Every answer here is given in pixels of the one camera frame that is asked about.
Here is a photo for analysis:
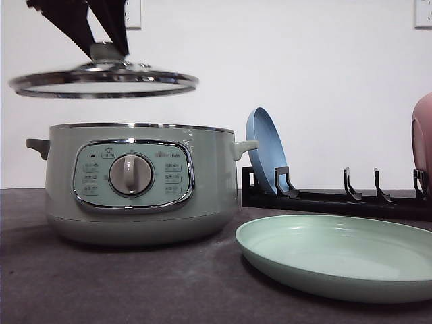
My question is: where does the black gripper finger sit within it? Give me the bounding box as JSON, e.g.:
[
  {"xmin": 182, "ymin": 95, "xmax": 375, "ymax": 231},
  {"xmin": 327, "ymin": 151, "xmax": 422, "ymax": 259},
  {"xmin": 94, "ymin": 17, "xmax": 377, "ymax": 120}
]
[
  {"xmin": 87, "ymin": 0, "xmax": 129, "ymax": 57},
  {"xmin": 26, "ymin": 0, "xmax": 95, "ymax": 59}
]

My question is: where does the glass steamer lid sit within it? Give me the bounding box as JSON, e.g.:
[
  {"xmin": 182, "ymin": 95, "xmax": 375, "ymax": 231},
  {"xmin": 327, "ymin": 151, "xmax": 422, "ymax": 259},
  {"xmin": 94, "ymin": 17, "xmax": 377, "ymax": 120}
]
[{"xmin": 9, "ymin": 43, "xmax": 199, "ymax": 99}]

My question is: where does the green plate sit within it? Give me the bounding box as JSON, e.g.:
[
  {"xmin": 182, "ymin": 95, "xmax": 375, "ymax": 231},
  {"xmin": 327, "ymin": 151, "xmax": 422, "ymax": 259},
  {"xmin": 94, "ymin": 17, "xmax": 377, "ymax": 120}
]
[{"xmin": 236, "ymin": 215, "xmax": 432, "ymax": 304}]

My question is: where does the green electric steamer pot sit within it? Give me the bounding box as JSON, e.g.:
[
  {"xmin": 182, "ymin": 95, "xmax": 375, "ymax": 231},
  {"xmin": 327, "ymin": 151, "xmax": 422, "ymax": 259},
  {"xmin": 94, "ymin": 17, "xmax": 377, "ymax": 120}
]
[{"xmin": 26, "ymin": 123, "xmax": 259, "ymax": 247}]

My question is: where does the blue plate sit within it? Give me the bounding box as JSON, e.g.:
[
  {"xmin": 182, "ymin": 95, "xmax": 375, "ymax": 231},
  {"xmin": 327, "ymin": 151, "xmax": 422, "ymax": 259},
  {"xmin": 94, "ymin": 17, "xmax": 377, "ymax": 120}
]
[{"xmin": 246, "ymin": 107, "xmax": 289, "ymax": 195}]

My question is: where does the grey table cloth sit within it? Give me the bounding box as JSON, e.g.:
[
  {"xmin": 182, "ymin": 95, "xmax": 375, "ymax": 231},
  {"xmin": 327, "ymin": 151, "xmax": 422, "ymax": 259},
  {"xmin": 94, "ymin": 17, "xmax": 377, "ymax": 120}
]
[{"xmin": 0, "ymin": 188, "xmax": 432, "ymax": 324}]

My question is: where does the black dish rack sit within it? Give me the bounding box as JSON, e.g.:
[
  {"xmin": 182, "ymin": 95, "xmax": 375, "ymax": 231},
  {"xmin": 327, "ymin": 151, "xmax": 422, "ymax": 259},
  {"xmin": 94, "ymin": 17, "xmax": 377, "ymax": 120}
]
[{"xmin": 242, "ymin": 166, "xmax": 432, "ymax": 221}]

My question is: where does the pink bowl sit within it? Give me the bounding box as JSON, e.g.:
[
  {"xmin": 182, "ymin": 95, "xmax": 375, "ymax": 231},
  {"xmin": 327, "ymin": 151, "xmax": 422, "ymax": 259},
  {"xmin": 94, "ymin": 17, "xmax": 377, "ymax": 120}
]
[{"xmin": 412, "ymin": 93, "xmax": 432, "ymax": 200}]

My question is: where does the white wall socket left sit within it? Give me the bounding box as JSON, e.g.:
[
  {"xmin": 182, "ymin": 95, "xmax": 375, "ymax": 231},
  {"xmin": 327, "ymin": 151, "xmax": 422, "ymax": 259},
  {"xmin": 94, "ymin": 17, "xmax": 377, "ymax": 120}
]
[{"xmin": 124, "ymin": 0, "xmax": 142, "ymax": 30}]

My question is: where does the white wall socket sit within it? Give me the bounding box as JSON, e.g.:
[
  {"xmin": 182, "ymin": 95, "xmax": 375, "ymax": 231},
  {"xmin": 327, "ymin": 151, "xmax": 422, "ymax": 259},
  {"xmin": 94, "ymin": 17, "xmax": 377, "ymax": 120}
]
[
  {"xmin": 414, "ymin": 0, "xmax": 432, "ymax": 30},
  {"xmin": 124, "ymin": 0, "xmax": 142, "ymax": 30}
]

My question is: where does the white wall socket right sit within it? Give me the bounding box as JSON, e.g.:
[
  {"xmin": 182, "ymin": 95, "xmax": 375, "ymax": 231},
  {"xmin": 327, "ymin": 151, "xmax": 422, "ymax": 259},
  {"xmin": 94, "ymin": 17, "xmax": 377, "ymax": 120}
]
[{"xmin": 414, "ymin": 0, "xmax": 432, "ymax": 30}]

